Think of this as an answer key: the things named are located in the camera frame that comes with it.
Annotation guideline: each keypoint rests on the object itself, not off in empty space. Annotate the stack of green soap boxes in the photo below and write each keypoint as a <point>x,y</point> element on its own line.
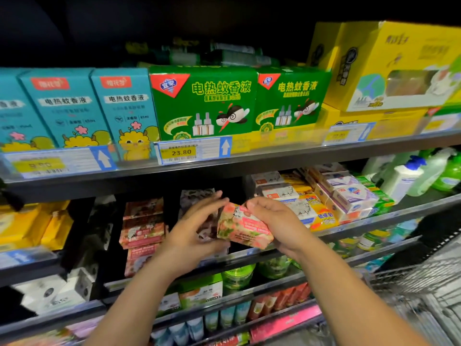
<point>382,201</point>

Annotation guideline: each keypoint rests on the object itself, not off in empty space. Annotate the row of dark green packs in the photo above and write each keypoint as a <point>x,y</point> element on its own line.
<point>216,55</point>

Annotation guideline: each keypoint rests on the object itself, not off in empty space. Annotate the person's left forearm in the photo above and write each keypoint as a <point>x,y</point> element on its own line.
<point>137,310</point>

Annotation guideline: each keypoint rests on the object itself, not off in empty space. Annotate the person's right hand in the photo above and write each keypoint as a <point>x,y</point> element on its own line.
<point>288,227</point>

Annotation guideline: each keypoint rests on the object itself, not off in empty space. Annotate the person's left hand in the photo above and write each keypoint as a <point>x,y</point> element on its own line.
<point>186,241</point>

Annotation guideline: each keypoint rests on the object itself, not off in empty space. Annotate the white printed small cartons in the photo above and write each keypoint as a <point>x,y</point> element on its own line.
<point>50,292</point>

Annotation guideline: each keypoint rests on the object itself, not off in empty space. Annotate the green box mosquito print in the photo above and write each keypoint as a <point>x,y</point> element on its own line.
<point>292,93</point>
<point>202,97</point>

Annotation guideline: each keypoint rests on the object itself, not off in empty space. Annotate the green white carton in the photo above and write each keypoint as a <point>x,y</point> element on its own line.
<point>169,304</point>
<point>202,292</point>

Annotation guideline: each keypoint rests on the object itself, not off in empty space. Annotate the person's right forearm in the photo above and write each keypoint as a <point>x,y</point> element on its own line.
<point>360,295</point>

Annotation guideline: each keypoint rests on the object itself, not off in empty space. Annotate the stack of floral soap boxes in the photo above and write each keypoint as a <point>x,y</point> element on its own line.
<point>194,198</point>

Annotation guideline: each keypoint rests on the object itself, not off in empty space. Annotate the stack of white purple soap boxes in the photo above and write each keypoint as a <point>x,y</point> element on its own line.
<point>349,194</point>

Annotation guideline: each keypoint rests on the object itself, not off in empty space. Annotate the row of red tubes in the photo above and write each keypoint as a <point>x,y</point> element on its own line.
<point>281,299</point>

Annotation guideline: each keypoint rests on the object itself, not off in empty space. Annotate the stack of white orange soap boxes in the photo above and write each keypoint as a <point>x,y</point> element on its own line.
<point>277,191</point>

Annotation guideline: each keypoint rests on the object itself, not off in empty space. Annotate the stack of yellow soap cartons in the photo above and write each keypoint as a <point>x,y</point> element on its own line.
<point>29,225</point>

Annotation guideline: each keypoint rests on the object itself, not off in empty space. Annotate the bright green hand sanitizer bottle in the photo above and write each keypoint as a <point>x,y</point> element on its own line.
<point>452,173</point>

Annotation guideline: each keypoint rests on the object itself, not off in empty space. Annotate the pink flat pack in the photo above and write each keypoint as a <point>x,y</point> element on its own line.
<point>284,324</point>

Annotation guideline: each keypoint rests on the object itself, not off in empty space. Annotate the white blue price tag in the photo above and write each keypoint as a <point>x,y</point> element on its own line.
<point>57,162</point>
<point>347,134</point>
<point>441,124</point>
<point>191,150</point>

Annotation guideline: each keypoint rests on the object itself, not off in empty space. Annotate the yellow red flat pack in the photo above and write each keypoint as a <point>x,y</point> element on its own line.
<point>230,339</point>

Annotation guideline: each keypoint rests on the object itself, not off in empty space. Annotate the teal packets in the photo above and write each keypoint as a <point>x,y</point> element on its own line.
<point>376,264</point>

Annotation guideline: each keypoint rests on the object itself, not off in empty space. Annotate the row of blue white tubes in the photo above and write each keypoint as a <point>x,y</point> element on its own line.
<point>194,326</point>

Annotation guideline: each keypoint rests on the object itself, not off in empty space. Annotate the large yellow box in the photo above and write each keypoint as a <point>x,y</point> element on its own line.
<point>382,61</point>

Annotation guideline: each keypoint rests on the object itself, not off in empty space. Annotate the row of pink orange packets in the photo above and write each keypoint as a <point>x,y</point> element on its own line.
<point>50,336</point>

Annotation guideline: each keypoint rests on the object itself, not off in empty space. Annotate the flat yellow box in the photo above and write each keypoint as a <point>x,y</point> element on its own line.
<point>374,124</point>

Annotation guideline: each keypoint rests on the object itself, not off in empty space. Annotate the stack of yellow soap boxes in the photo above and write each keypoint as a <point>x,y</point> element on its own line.
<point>324,216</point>

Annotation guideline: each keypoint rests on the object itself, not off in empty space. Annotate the white blue price strip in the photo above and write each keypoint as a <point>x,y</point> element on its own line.
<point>25,257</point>

